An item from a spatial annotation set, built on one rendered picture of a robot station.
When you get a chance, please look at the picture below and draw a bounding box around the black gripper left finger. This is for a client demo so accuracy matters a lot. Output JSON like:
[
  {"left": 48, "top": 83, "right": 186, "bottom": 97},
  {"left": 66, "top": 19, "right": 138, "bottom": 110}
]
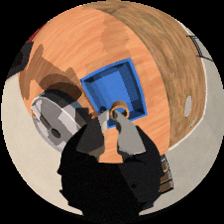
[{"left": 57, "top": 109, "right": 111, "bottom": 175}]

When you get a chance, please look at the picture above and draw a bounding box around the round grey turntable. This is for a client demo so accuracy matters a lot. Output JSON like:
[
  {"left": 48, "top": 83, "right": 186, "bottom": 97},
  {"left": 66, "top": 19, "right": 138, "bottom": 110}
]
[{"left": 31, "top": 89, "right": 91, "bottom": 153}]

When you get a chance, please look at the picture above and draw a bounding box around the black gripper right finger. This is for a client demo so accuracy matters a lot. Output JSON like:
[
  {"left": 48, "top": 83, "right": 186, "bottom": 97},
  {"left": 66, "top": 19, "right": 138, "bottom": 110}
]
[{"left": 113, "top": 109, "right": 165, "bottom": 177}]

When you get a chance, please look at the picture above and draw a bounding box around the blue crate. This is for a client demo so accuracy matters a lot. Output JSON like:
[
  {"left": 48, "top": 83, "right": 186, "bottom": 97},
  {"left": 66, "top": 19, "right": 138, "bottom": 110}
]
[{"left": 79, "top": 57, "right": 148, "bottom": 122}]

